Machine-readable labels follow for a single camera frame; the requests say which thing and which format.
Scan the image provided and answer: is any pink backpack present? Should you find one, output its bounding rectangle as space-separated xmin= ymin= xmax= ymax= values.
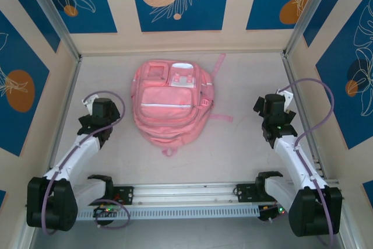
xmin=129 ymin=52 xmax=234 ymax=157

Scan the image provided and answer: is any aluminium side rail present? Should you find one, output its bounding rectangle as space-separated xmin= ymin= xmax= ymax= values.
xmin=43 ymin=56 xmax=82 ymax=185
xmin=281 ymin=53 xmax=326 ymax=180

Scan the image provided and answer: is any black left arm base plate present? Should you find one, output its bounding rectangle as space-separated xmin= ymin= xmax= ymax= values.
xmin=80 ymin=185 xmax=135 ymax=206

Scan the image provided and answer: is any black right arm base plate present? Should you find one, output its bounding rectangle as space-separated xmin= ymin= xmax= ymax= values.
xmin=236 ymin=183 xmax=289 ymax=203

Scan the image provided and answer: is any aluminium frame post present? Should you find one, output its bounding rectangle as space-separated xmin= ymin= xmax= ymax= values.
xmin=20 ymin=0 xmax=82 ymax=62
xmin=284 ymin=0 xmax=358 ymax=57

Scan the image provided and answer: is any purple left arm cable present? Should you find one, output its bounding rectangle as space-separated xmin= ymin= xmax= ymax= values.
xmin=41 ymin=90 xmax=131 ymax=235

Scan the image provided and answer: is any aluminium mounting rail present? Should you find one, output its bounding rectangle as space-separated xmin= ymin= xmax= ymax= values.
xmin=24 ymin=180 xmax=346 ymax=209

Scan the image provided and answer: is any grey slotted cable duct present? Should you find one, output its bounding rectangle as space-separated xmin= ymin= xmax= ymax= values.
xmin=37 ymin=205 xmax=262 ymax=220

